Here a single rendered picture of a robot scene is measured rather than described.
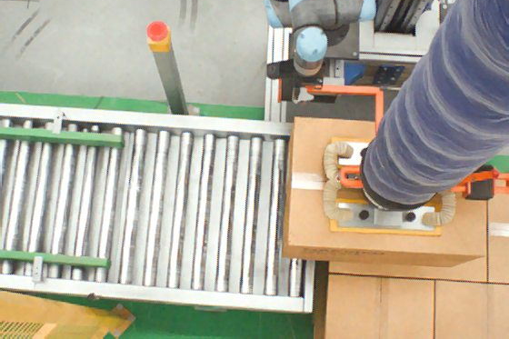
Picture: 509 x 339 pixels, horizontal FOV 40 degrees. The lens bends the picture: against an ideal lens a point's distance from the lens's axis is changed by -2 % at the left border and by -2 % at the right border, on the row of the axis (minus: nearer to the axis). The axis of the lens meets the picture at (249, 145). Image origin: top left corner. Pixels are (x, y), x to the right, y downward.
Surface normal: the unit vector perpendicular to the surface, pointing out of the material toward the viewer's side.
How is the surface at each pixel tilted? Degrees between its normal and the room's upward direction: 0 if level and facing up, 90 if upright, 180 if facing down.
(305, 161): 1
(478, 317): 0
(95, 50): 0
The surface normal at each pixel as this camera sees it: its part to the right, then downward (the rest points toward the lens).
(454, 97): -0.85, 0.36
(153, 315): 0.00, -0.25
